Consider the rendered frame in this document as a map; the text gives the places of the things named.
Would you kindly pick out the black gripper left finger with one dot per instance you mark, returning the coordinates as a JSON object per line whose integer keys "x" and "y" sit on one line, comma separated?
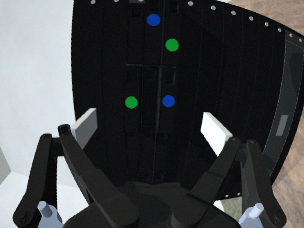
{"x": 38, "y": 206}

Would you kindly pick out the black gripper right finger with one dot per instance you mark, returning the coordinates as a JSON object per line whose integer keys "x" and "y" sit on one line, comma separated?
{"x": 260, "y": 208}

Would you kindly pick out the black server rack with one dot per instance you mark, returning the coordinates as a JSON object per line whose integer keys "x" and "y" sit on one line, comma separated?
{"x": 244, "y": 68}

